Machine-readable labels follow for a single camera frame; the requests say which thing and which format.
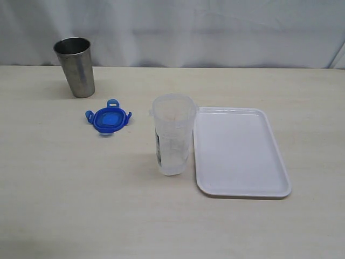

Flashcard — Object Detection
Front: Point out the clear plastic container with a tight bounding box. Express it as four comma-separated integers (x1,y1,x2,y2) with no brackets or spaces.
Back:
149,93,198,176

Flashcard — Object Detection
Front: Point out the white plastic tray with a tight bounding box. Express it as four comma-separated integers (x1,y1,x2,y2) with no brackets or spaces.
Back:
193,106,292,200

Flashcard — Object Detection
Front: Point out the white backdrop curtain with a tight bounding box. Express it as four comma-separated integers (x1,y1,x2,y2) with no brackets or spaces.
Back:
1,1,344,69

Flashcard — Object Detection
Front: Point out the blue container lid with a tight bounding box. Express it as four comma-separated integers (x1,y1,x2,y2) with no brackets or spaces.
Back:
85,99,132,135

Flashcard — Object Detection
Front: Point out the stainless steel cup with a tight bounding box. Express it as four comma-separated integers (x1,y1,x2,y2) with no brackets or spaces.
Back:
53,37,95,98

